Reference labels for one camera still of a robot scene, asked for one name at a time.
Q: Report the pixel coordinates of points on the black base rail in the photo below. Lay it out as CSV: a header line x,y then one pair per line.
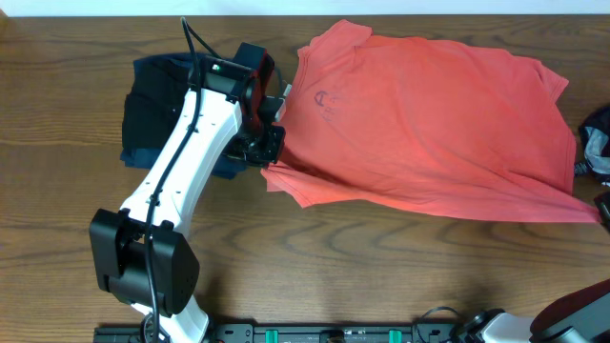
x,y
333,333

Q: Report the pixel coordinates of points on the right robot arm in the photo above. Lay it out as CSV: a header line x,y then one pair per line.
x,y
581,316

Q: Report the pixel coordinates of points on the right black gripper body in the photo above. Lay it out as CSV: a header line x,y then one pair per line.
x,y
604,202

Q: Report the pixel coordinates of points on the navy blue folded garment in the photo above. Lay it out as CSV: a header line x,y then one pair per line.
x,y
143,159

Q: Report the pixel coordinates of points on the black patterned garment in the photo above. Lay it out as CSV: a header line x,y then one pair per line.
x,y
594,138

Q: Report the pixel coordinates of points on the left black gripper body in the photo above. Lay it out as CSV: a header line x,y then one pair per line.
x,y
266,144

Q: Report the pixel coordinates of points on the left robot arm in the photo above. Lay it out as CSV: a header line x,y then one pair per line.
x,y
141,254

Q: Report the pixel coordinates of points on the red t-shirt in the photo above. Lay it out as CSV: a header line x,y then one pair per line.
x,y
428,126

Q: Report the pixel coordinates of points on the black folded polo shirt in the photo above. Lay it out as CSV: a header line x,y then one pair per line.
x,y
152,109

